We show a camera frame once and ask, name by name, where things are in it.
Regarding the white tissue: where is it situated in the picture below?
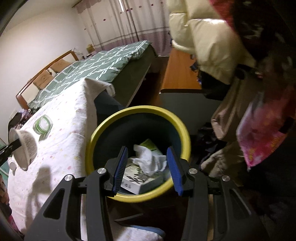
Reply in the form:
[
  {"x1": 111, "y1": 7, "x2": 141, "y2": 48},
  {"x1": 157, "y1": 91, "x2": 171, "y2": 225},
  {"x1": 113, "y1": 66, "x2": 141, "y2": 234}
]
[{"x1": 131, "y1": 145, "x2": 167, "y2": 176}]

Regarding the tan pillow right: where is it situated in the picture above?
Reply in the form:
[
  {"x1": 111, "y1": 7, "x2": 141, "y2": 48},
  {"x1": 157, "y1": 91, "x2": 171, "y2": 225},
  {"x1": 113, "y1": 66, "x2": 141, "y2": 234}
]
[{"x1": 50, "y1": 59, "x2": 72, "y2": 73}]

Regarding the yellow-rimmed dark trash bin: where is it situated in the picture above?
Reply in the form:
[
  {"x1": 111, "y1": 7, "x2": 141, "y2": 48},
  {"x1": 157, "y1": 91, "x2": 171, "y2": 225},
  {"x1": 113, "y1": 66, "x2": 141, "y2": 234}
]
[{"x1": 85, "y1": 105, "x2": 192, "y2": 203}]

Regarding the green plaid bed quilt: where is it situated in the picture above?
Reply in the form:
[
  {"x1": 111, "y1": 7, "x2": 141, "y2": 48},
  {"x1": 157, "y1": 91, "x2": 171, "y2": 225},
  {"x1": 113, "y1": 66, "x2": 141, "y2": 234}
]
[{"x1": 28, "y1": 40, "x2": 152, "y2": 110}]

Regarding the cream puffer jacket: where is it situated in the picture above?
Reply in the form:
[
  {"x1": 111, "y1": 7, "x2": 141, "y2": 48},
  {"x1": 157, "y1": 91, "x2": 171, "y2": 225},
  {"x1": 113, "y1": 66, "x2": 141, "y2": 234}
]
[{"x1": 166, "y1": 0, "x2": 255, "y2": 84}]

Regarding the orange wooden desk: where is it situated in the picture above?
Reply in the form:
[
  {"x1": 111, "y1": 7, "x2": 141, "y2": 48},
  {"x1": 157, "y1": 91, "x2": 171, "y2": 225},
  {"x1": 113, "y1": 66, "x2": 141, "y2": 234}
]
[{"x1": 160, "y1": 48, "x2": 202, "y2": 93}]

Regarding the wooden bed headboard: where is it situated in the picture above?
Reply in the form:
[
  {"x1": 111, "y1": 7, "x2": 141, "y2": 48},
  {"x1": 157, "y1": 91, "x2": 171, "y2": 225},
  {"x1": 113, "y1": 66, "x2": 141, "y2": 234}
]
[{"x1": 16, "y1": 50, "x2": 79, "y2": 109}]

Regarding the white floral table cloth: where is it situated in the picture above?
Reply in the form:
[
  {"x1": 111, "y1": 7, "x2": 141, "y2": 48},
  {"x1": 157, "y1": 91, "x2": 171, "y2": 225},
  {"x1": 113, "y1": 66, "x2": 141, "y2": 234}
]
[{"x1": 8, "y1": 78, "x2": 115, "y2": 233}]

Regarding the pink floral cloth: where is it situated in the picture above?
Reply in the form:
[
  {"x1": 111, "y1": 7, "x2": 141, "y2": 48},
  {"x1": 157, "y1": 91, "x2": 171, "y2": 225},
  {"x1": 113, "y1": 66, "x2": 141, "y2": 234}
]
[{"x1": 236, "y1": 88, "x2": 295, "y2": 168}]

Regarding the white nightstand with clutter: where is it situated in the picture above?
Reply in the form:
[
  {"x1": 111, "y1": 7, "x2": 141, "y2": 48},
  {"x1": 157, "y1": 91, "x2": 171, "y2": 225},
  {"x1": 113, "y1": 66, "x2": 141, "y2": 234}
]
[{"x1": 8, "y1": 109, "x2": 32, "y2": 132}]

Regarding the tan pillow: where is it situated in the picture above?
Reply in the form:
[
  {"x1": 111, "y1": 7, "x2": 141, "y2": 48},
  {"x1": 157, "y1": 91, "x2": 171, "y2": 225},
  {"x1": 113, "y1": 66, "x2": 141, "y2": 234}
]
[
  {"x1": 33, "y1": 70, "x2": 54, "y2": 90},
  {"x1": 50, "y1": 59, "x2": 72, "y2": 73}
]

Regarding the white paper cup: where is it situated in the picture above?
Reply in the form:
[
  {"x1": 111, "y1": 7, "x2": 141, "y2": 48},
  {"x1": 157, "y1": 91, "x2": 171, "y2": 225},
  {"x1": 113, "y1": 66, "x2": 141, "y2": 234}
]
[{"x1": 9, "y1": 128, "x2": 37, "y2": 171}]

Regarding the tan pillow left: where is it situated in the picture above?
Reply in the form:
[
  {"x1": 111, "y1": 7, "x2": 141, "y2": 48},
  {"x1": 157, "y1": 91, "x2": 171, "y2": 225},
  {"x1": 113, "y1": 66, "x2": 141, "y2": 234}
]
[{"x1": 33, "y1": 70, "x2": 54, "y2": 90}]

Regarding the white and purple curtain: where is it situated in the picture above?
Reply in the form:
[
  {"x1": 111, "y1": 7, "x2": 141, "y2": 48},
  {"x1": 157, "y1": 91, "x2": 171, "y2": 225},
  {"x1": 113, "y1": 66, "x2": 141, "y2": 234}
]
[{"x1": 74, "y1": 0, "x2": 171, "y2": 56}]

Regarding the small white bottle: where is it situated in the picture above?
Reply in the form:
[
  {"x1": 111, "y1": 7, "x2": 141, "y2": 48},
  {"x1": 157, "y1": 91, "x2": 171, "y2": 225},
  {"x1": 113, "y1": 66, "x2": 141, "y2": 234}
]
[{"x1": 8, "y1": 157, "x2": 17, "y2": 175}]

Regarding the clear jar with green band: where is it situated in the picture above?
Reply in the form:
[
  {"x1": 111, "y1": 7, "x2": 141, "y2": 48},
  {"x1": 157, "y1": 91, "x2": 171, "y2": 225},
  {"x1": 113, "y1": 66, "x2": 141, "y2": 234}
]
[{"x1": 33, "y1": 115, "x2": 53, "y2": 135}]

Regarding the white printed box in bin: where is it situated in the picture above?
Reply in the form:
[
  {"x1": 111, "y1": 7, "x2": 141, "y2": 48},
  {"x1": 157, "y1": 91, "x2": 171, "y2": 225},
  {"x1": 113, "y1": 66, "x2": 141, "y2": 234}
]
[{"x1": 119, "y1": 161, "x2": 171, "y2": 195}]

